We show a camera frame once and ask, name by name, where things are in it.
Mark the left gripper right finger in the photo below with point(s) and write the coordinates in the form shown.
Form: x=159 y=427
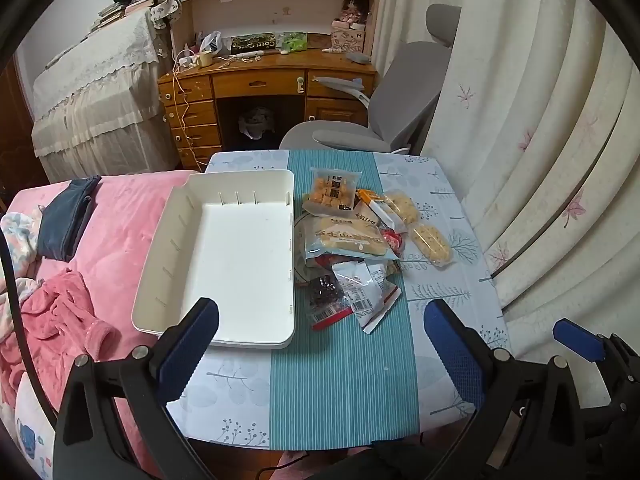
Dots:
x=526 y=422

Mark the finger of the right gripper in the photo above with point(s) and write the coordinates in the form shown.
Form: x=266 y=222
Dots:
x=576 y=338

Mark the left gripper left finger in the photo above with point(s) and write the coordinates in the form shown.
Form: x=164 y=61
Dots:
x=90 y=441

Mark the white silver snack packet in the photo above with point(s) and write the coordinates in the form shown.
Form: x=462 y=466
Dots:
x=368 y=290

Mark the red candy packet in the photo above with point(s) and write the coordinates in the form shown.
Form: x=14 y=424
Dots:
x=394 y=240

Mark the clear bag puffed cake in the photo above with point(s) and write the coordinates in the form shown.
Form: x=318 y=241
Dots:
x=402 y=205

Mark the orange white oat bar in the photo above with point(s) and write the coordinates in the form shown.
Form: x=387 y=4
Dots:
x=382 y=210

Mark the clear bag orange cubes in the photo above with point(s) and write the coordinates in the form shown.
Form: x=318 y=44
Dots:
x=332 y=193

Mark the pink fleece robe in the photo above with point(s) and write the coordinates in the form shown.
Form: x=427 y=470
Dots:
x=59 y=324

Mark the teal and white tablecloth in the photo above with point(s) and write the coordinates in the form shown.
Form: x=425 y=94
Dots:
x=336 y=385

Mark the pink bed blanket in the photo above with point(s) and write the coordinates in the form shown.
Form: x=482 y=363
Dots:
x=110 y=257

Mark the navy blue garment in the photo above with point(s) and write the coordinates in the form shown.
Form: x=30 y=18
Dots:
x=64 y=220

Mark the floral white blanket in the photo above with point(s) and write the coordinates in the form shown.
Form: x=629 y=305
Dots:
x=21 y=232

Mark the white plastic organizer tray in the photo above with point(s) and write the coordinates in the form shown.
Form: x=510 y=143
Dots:
x=226 y=236

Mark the floral cream curtain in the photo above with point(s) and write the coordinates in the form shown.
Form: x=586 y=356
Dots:
x=537 y=130

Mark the grey office chair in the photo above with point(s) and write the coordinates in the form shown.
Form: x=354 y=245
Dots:
x=401 y=103

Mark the lace covered piano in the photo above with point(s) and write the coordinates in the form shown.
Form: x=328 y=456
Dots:
x=97 y=107

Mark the wooden desk with drawers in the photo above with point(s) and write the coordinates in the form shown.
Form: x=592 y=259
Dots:
x=249 y=105

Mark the yellow mug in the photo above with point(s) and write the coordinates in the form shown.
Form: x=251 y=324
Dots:
x=204 y=59

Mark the doll on box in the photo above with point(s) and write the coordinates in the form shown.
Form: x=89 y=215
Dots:
x=349 y=29

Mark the white plastic bag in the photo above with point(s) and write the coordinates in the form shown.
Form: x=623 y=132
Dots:
x=212 y=43

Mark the dark corn snack box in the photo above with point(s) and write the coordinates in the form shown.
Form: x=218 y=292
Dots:
x=253 y=43

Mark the green snack bag on desk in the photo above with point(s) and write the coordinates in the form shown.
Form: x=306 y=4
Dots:
x=289 y=42

